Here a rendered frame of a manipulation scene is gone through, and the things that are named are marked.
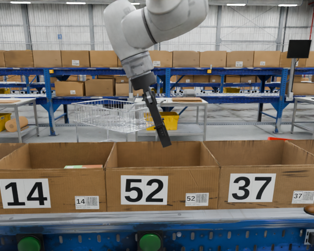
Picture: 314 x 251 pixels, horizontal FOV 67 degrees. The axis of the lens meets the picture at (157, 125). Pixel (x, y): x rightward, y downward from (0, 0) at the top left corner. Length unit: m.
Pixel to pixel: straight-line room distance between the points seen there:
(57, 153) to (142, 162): 0.39
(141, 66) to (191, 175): 0.40
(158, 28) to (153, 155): 0.61
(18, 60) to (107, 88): 1.97
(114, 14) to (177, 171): 0.52
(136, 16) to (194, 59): 4.69
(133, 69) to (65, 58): 4.87
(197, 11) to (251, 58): 5.08
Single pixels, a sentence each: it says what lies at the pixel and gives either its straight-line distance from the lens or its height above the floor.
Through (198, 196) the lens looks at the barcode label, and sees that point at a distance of 0.88.
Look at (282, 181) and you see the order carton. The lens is 0.96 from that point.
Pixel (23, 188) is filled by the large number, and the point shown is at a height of 0.98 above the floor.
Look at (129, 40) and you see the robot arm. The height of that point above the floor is 1.45.
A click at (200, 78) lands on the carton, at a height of 0.97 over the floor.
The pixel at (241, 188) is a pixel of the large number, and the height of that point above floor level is 0.96.
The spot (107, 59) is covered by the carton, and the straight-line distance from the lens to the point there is 5.34.
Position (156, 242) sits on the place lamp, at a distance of 0.87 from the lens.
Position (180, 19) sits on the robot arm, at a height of 1.49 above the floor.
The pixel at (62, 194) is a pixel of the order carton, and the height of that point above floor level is 0.95.
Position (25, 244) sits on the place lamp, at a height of 0.83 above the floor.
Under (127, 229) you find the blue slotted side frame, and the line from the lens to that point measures 0.86.
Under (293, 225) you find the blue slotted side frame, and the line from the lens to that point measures 0.99.
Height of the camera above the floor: 1.38
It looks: 14 degrees down
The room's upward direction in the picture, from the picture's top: straight up
